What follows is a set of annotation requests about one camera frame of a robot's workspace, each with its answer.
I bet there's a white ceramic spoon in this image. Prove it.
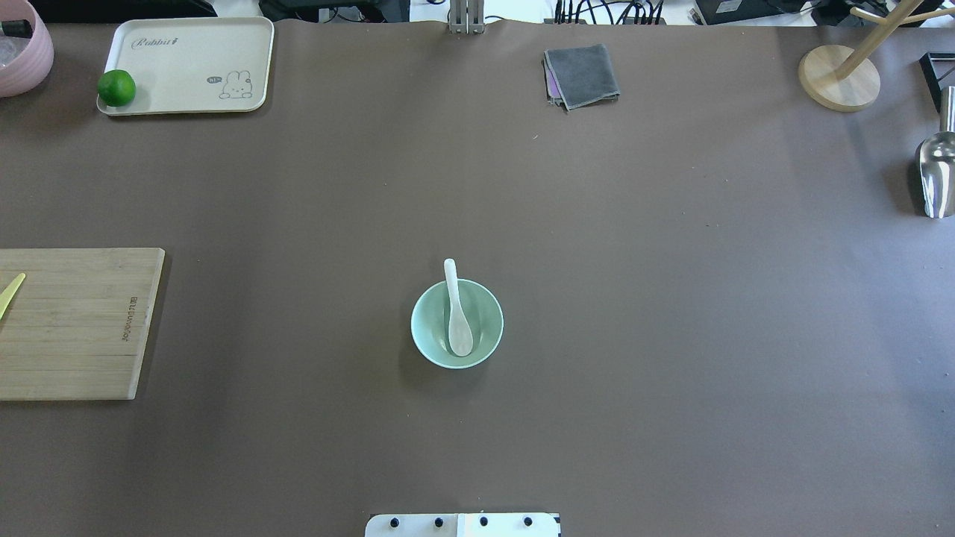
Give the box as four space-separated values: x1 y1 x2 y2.
443 258 474 357

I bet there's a light green bowl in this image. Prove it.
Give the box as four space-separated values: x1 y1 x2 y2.
410 279 504 370

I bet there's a pink ice bowl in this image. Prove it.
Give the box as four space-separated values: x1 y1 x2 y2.
1 1 54 98

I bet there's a pink cloth under grey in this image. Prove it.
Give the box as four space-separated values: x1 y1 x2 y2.
542 60 563 105

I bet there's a grey folded cloth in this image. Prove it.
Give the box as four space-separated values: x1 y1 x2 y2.
542 43 621 111

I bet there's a cream rabbit tray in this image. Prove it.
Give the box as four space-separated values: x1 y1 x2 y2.
96 16 275 116

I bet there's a green lime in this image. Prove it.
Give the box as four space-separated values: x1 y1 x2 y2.
98 70 137 107

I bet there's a bamboo cutting board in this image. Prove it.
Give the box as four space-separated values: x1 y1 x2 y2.
1 248 165 401

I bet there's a wooden stand with round base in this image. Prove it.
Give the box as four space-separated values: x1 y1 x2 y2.
798 1 954 113

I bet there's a metal scoop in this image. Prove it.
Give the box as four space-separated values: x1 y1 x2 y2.
918 86 954 219

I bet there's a yellow plastic knife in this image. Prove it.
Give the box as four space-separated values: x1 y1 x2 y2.
0 273 26 319

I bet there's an aluminium frame post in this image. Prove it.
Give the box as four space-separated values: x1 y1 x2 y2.
448 0 485 35

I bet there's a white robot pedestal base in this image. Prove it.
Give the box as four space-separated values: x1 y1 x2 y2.
364 511 563 536

